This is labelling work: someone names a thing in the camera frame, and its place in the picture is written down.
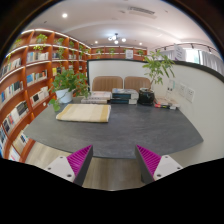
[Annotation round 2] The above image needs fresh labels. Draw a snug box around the white wall socket panel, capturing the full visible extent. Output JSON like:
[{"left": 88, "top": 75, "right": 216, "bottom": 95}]
[{"left": 178, "top": 83, "right": 195, "bottom": 102}]

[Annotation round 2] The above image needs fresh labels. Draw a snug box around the green plant in white pot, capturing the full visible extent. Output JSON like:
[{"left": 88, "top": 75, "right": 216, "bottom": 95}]
[{"left": 49, "top": 69, "right": 90, "bottom": 112}]

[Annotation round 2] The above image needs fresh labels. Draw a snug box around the tall plant in black pot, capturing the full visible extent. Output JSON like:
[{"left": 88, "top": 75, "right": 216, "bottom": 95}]
[{"left": 138, "top": 50, "right": 175, "bottom": 106}]

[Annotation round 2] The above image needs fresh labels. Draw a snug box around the orange wooden bookshelf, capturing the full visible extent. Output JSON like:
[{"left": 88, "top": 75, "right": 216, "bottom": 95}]
[{"left": 0, "top": 28, "right": 147, "bottom": 162}]

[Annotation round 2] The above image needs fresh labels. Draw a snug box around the right beige chair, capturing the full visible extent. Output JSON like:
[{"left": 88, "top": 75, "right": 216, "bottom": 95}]
[{"left": 124, "top": 76, "right": 151, "bottom": 91}]

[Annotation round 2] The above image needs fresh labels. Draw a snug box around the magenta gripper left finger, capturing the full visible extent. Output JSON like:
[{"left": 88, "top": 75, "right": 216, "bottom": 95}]
[{"left": 45, "top": 145, "right": 93, "bottom": 186}]

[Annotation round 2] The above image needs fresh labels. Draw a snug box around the left beige chair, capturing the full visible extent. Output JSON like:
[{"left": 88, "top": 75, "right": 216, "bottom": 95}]
[{"left": 92, "top": 76, "right": 123, "bottom": 92}]

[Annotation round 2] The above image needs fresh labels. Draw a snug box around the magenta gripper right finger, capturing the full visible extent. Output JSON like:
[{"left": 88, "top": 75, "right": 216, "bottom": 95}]
[{"left": 135, "top": 145, "right": 182, "bottom": 184}]

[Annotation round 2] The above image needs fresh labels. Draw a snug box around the beige chair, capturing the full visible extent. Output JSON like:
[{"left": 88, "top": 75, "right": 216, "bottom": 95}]
[
  {"left": 92, "top": 76, "right": 123, "bottom": 92},
  {"left": 124, "top": 76, "right": 151, "bottom": 91}
]

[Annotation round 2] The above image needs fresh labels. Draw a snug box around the stack of white books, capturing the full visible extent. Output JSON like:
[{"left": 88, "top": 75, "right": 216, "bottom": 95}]
[{"left": 81, "top": 91, "right": 112, "bottom": 104}]

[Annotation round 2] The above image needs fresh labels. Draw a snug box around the folded cream yellow towel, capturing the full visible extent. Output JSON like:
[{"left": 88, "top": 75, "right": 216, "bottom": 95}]
[{"left": 56, "top": 104, "right": 111, "bottom": 123}]

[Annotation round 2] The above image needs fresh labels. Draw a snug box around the white sign on partition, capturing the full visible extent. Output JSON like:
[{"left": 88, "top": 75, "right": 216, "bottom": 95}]
[{"left": 174, "top": 44, "right": 186, "bottom": 61}]

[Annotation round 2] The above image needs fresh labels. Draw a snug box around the ceiling chandelier lamp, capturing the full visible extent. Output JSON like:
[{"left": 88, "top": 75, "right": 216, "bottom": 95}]
[{"left": 108, "top": 33, "right": 126, "bottom": 44}]

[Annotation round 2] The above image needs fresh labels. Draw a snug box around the stack of dark books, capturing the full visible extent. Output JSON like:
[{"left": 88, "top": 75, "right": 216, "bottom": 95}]
[{"left": 110, "top": 88, "right": 139, "bottom": 105}]

